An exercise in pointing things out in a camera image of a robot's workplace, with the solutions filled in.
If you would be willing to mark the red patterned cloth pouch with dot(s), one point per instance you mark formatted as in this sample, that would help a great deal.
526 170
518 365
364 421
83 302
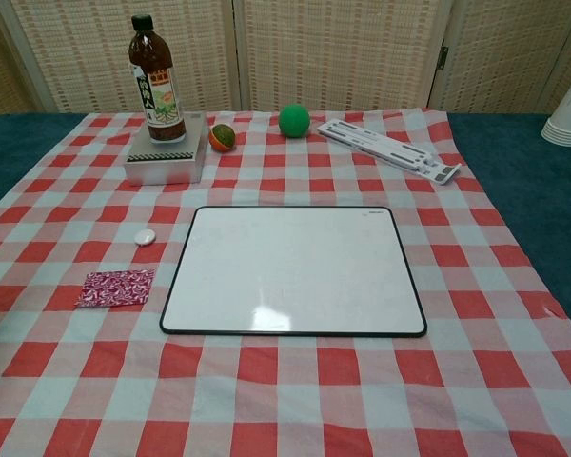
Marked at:
116 288

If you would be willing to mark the small orange green ball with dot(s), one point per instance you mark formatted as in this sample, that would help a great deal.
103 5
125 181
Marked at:
222 138

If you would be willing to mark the beige woven folding screen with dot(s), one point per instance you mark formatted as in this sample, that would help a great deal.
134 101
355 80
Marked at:
338 52

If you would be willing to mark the metal screen hinge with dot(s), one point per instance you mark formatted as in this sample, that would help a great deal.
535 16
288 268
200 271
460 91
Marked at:
443 58

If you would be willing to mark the red white checkered tablecloth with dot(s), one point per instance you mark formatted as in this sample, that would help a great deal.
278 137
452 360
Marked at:
314 390

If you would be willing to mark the white board black rim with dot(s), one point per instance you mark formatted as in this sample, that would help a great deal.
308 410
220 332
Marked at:
295 271

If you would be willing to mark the silver metal box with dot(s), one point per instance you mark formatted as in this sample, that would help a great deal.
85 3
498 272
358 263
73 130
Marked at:
164 169

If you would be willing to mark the teal table cover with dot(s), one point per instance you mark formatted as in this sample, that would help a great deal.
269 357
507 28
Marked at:
528 152

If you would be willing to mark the brown sauce bottle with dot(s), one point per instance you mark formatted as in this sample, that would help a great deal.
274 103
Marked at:
161 95

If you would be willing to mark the white folding stand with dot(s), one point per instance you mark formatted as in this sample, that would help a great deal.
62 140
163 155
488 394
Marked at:
385 147

